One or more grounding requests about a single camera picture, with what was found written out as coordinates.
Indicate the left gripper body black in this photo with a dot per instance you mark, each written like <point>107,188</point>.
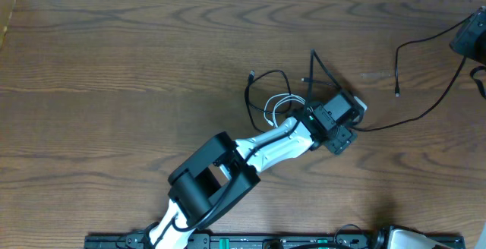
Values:
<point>345,143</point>

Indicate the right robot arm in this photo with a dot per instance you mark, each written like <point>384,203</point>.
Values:
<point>397,237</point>

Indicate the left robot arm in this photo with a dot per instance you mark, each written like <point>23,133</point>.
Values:
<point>220,173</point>

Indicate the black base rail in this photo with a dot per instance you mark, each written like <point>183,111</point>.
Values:
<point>210,241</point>

